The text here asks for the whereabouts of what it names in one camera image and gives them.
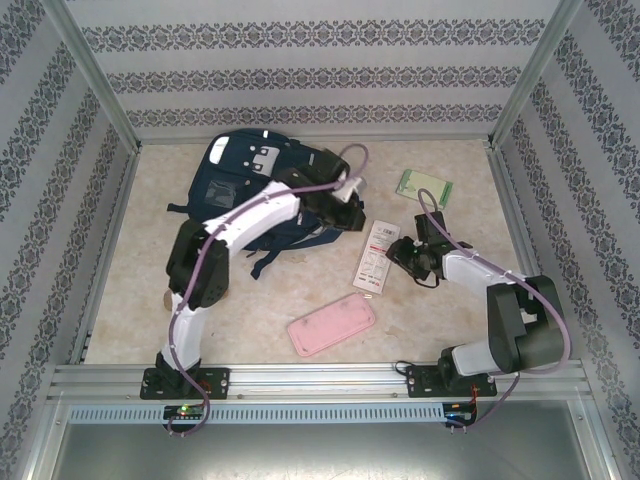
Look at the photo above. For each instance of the white packaged ruler set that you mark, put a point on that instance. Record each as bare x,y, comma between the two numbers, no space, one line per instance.
372,255

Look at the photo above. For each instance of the green notebook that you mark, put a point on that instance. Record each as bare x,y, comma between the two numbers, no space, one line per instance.
425,185

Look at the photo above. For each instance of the navy blue backpack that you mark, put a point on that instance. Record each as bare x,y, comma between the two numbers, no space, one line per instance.
225,170

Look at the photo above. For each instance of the pink pencil case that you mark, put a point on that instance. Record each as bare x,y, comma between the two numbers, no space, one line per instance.
330,325

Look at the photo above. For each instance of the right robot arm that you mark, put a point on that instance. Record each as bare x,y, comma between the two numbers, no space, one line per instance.
525,330

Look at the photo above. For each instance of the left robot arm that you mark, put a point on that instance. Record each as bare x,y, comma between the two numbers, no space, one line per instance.
200,270

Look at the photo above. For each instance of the tan oblong block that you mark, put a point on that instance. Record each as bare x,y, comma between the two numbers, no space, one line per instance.
169,300

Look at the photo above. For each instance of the grey metal panel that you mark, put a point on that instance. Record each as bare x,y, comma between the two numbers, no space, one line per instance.
320,455

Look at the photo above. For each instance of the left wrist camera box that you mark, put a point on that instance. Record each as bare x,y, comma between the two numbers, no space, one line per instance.
350,189

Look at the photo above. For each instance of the aluminium cross rail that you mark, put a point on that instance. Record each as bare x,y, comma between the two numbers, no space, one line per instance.
400,137

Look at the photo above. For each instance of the aluminium side rail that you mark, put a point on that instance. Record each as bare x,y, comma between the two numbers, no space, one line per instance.
502,170
100,280

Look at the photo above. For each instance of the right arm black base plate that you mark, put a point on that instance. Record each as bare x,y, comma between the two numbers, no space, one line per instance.
420,382

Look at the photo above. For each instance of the aluminium mounting rail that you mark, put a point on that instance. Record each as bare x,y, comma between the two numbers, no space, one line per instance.
320,380

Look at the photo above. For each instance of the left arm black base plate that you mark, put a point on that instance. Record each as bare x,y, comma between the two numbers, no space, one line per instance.
217,382

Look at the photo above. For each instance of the aluminium frame post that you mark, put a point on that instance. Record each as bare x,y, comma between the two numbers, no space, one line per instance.
91,65
535,65

